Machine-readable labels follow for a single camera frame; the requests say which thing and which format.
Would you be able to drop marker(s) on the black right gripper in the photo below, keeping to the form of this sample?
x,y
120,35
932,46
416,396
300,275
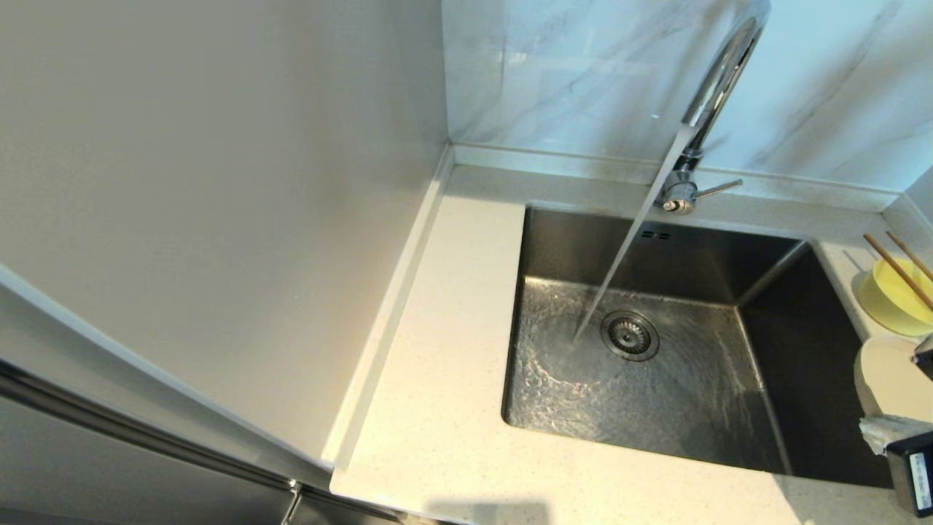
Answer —
x,y
915,474

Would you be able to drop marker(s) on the white ceramic bowl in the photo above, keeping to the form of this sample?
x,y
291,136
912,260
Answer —
x,y
889,379

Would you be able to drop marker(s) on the yellow plastic bowl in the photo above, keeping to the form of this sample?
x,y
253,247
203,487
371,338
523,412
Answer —
x,y
889,302

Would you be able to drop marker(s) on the chrome gooseneck faucet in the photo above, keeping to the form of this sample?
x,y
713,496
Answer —
x,y
721,73

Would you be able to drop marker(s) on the stainless steel sink basin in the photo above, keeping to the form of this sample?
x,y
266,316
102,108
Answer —
x,y
692,415

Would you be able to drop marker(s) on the round metal drain strainer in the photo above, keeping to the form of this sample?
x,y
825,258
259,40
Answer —
x,y
630,336

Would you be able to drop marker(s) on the tall grey cabinet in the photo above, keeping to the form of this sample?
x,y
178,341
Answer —
x,y
219,182

